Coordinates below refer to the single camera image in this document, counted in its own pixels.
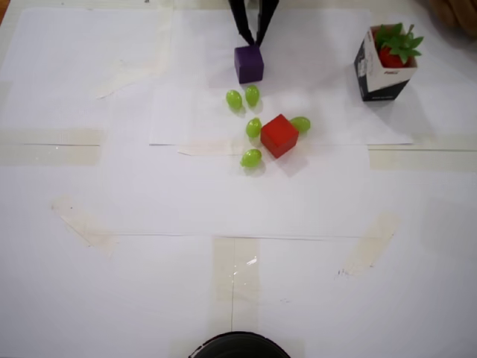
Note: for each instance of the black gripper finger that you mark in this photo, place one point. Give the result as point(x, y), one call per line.
point(267, 15)
point(240, 18)

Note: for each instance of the purple wooden cube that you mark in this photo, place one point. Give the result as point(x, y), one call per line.
point(249, 65)

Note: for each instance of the white and black carton box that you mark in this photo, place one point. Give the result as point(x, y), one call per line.
point(380, 85)

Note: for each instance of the bare person hand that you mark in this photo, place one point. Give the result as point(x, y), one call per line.
point(458, 13)

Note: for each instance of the green plastic grape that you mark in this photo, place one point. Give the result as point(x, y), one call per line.
point(250, 158)
point(252, 95)
point(301, 124)
point(253, 128)
point(234, 100)

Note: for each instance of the red wooden cube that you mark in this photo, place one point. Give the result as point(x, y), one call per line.
point(279, 136)

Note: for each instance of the black round dome object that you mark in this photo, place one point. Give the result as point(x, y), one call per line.
point(238, 348)

